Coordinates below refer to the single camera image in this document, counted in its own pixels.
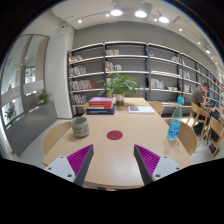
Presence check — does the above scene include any wooden chair near left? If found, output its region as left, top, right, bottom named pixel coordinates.
left=43, top=121, right=71, bottom=154

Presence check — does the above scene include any small plant on ledge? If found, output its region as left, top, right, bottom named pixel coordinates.
left=37, top=90, right=49, bottom=105

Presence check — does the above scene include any wooden chair far right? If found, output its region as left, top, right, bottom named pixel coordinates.
left=149, top=101, right=164, bottom=115

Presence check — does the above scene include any wooden slat chair under person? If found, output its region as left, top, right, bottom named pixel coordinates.
left=188, top=103, right=209, bottom=130

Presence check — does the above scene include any open magazine on table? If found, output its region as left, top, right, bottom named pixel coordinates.
left=128, top=106, right=155, bottom=114

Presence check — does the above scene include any dark blue bottom book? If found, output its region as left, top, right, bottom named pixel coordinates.
left=86, top=105, right=115, bottom=115

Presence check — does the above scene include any round red coaster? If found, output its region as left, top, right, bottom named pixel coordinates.
left=107, top=130, right=123, bottom=140

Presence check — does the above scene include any seated person in brown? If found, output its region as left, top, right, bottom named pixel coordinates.
left=191, top=82, right=210, bottom=108

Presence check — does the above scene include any large grey wall bookshelf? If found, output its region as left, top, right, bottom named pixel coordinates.
left=67, top=41, right=222, bottom=116

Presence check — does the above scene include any small plant lower left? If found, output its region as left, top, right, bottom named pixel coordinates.
left=5, top=107, right=16, bottom=120

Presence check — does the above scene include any wooden slat chair right edge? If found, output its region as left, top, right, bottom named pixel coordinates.
left=205, top=117, right=224, bottom=156

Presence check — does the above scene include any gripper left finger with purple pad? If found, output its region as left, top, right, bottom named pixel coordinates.
left=45, top=145, right=94, bottom=186

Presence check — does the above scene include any clear water bottle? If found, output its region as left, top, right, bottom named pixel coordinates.
left=167, top=97, right=183, bottom=140

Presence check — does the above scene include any wooden chair near right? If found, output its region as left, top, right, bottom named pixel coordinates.
left=163, top=122, right=197, bottom=157

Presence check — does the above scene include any patterned ceramic mug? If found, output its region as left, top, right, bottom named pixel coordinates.
left=71, top=117, right=89, bottom=138

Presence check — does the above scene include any green potted plant, white pot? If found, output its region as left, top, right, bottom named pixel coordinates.
left=98, top=72, right=145, bottom=106

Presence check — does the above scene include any red middle book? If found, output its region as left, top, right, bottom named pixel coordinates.
left=88, top=102, right=113, bottom=109

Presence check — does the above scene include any pink top book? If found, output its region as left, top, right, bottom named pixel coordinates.
left=89, top=97, right=113, bottom=104

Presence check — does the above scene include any wooden chair far left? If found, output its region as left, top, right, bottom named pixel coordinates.
left=83, top=102, right=89, bottom=113

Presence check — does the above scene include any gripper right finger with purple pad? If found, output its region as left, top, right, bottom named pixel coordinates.
left=134, top=144, right=181, bottom=185

